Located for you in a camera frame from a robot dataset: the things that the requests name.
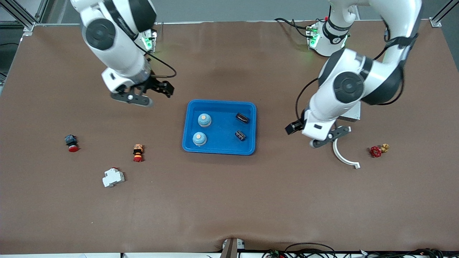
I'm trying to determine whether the grey metal box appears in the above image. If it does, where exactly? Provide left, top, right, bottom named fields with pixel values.
left=339, top=101, right=361, bottom=123

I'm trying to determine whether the blue plastic tray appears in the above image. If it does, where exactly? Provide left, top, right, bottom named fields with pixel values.
left=182, top=99, right=257, bottom=156

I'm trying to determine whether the red mushroom push button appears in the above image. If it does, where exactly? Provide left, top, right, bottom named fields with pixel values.
left=65, top=134, right=80, bottom=153

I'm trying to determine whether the white circuit breaker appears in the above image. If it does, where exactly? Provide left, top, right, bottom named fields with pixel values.
left=102, top=167, right=125, bottom=188

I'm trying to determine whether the grey table edge clamp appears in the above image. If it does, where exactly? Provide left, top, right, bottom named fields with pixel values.
left=219, top=238, right=246, bottom=258

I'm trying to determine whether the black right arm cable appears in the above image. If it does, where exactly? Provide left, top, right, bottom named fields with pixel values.
left=133, top=34, right=177, bottom=78

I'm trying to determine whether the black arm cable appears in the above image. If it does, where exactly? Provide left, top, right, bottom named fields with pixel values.
left=133, top=34, right=177, bottom=78
left=295, top=18, right=420, bottom=124

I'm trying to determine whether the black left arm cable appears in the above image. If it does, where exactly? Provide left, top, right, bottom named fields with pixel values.
left=295, top=18, right=420, bottom=124

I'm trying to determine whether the white curved plastic bracket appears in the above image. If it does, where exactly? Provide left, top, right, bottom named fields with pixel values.
left=333, top=138, right=360, bottom=169

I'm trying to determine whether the red handled brass valve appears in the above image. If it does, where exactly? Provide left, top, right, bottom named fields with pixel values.
left=370, top=143, right=390, bottom=158

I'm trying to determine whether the black base power cable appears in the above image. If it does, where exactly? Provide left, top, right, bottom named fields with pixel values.
left=274, top=17, right=309, bottom=38

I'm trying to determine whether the black looped cable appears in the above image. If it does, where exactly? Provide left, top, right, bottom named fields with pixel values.
left=262, top=243, right=337, bottom=258

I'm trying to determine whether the black cable bundle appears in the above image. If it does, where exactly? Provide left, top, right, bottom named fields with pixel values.
left=359, top=248, right=459, bottom=258

